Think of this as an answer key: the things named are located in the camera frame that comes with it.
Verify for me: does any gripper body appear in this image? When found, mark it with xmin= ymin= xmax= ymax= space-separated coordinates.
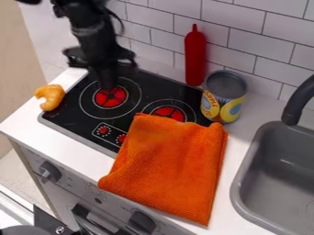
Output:
xmin=61 ymin=26 xmax=139 ymax=71

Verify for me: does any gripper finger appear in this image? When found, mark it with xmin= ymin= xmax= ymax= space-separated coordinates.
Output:
xmin=94 ymin=67 xmax=109 ymax=91
xmin=107 ymin=67 xmax=120 ymax=91

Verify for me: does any toy stove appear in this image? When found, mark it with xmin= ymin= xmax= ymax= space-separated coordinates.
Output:
xmin=37 ymin=64 xmax=215 ymax=159

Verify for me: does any toy croissant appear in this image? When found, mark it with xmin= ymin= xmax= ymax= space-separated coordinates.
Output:
xmin=33 ymin=84 xmax=67 ymax=112

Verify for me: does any red bottle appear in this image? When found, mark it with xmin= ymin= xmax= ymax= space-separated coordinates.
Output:
xmin=183 ymin=23 xmax=209 ymax=87

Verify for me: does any orange cloth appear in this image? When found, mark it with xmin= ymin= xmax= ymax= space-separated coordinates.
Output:
xmin=96 ymin=112 xmax=230 ymax=228

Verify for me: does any yellow and blue can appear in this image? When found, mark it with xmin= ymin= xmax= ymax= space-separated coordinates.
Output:
xmin=198 ymin=70 xmax=250 ymax=125

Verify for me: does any tap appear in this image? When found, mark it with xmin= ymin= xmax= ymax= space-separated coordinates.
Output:
xmin=279 ymin=73 xmax=314 ymax=127

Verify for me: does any toy sink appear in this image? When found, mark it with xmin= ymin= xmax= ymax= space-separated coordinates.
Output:
xmin=228 ymin=120 xmax=314 ymax=235

